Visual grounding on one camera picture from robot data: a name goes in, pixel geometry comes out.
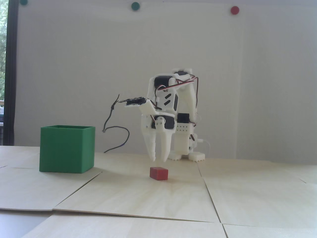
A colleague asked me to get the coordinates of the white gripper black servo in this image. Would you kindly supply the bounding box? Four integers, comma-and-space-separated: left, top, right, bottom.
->
141, 114, 177, 163

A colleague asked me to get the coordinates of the red block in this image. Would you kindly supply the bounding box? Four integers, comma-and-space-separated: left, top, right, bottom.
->
150, 167, 169, 180

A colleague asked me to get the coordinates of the green open box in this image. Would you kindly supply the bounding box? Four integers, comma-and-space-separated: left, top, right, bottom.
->
39, 125, 96, 174

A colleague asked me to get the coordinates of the wrist camera on white mount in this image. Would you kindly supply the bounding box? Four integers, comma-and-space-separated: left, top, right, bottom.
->
123, 96, 156, 116

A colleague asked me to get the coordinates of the white power cable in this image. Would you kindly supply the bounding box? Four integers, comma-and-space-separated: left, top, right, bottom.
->
202, 140, 211, 158

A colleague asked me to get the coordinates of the thin black camera cable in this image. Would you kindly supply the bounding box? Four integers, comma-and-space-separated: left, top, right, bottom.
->
102, 94, 130, 153

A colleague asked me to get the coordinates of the red white black servo cable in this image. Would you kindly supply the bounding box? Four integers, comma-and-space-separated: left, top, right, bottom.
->
156, 74, 200, 124

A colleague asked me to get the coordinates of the black window frame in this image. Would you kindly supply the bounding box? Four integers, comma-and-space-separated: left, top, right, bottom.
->
3, 0, 19, 146

